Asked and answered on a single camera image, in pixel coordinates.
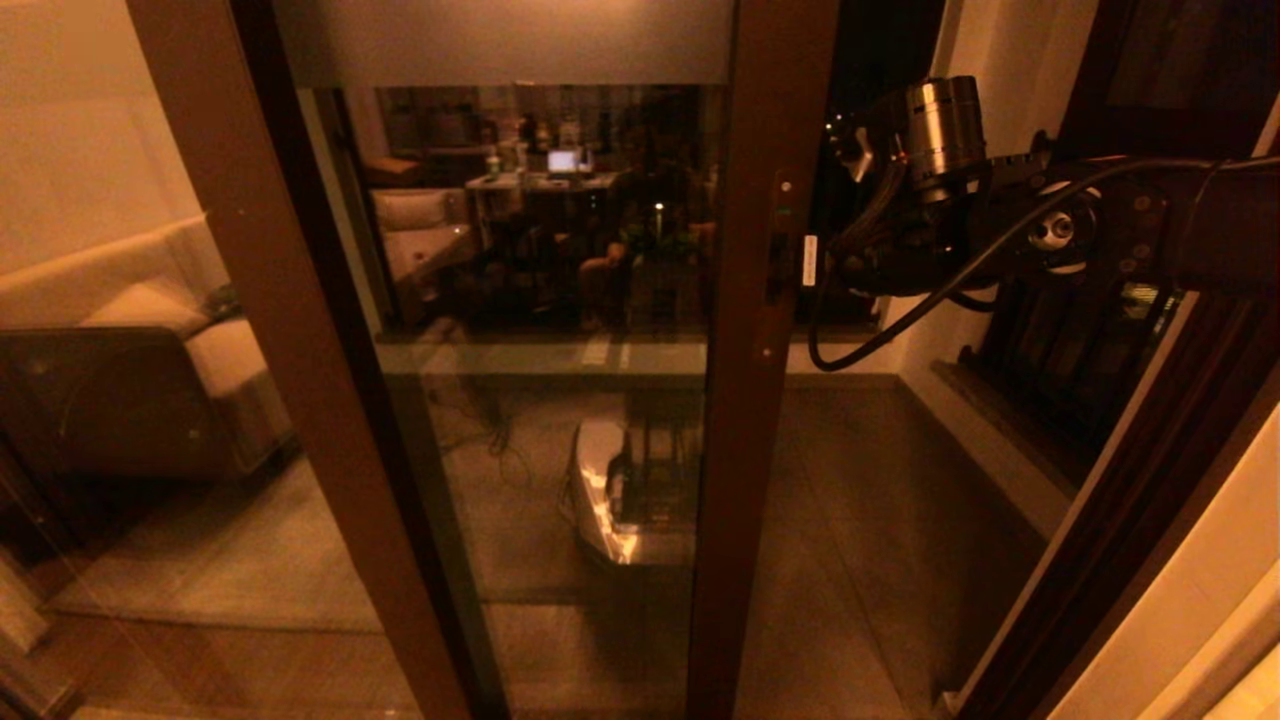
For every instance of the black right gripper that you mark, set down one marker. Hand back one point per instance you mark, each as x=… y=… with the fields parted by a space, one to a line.
x=930 y=250

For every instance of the brown framed sliding glass door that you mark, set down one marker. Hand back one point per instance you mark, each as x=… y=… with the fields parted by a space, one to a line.
x=740 y=480

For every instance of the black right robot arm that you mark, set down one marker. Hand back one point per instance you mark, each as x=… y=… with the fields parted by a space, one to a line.
x=1200 y=230

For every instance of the black metal balcony railing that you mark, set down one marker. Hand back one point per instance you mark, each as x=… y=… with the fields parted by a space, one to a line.
x=860 y=312

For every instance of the brown stone side window sill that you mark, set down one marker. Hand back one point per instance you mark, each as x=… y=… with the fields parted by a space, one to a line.
x=1000 y=420

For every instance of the black metal side window railing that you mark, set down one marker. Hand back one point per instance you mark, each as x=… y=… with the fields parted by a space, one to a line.
x=1060 y=370

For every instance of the brown framed fixed glass panel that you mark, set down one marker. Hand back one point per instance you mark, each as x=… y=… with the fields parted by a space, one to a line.
x=290 y=300

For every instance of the beige sofa cushion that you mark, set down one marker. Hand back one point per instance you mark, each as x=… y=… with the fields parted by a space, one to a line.
x=145 y=312

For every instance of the beige sofa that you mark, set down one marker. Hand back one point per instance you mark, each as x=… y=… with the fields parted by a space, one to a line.
x=120 y=400

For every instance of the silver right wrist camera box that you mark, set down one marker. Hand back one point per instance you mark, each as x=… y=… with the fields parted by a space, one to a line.
x=865 y=165

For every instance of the dark brown side window frame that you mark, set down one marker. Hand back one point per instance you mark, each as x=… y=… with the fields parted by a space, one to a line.
x=1170 y=120

